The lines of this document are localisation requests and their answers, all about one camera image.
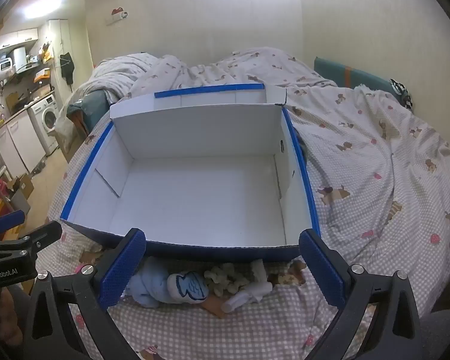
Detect white kitchen cabinet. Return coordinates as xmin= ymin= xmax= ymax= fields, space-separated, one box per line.
xmin=0 ymin=112 xmax=47 ymax=175

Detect white washing machine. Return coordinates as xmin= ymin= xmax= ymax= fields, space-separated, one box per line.
xmin=28 ymin=94 xmax=61 ymax=154

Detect light blue fuzzy sock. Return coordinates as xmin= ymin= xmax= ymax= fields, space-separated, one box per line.
xmin=125 ymin=259 xmax=181 ymax=308

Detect white cardboard box blue edges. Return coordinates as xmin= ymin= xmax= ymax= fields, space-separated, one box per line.
xmin=60 ymin=82 xmax=322 ymax=265

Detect person's left hand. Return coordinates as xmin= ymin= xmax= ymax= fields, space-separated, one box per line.
xmin=0 ymin=290 xmax=24 ymax=346

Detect plain white sock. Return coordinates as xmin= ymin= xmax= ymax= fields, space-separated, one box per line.
xmin=221 ymin=260 xmax=274 ymax=314

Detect white sock with fish print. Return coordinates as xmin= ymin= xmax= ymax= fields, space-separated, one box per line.
xmin=167 ymin=271 xmax=211 ymax=304

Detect black and white checkered cloth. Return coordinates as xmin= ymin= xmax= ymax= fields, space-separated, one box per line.
xmin=390 ymin=79 xmax=414 ymax=112

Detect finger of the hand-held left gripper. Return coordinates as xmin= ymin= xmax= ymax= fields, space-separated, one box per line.
xmin=19 ymin=220 xmax=63 ymax=251
xmin=0 ymin=210 xmax=26 ymax=235

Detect black hanging garment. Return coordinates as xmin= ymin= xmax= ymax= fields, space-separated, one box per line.
xmin=59 ymin=52 xmax=76 ymax=85

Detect teal pillow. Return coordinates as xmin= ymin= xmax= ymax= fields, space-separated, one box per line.
xmin=67 ymin=90 xmax=109 ymax=136

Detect black range hood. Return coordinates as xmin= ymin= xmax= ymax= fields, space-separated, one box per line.
xmin=9 ymin=62 xmax=43 ymax=83

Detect white upper cabinet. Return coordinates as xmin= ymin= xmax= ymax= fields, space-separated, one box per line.
xmin=0 ymin=28 xmax=39 ymax=54

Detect white water heater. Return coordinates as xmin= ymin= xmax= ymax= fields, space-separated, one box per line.
xmin=11 ymin=47 xmax=28 ymax=72

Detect printed checkered blanket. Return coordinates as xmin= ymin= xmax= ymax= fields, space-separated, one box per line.
xmin=47 ymin=47 xmax=450 ymax=360

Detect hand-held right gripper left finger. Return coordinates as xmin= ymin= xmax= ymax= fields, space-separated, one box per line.
xmin=22 ymin=228 xmax=147 ymax=360

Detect cream fuzzy sock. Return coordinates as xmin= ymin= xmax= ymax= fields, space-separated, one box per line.
xmin=204 ymin=262 xmax=256 ymax=297

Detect teal mat with orange strap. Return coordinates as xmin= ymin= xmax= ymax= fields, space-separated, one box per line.
xmin=314 ymin=56 xmax=398 ymax=98

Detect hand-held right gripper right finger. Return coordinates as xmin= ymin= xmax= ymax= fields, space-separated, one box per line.
xmin=298 ymin=228 xmax=434 ymax=360

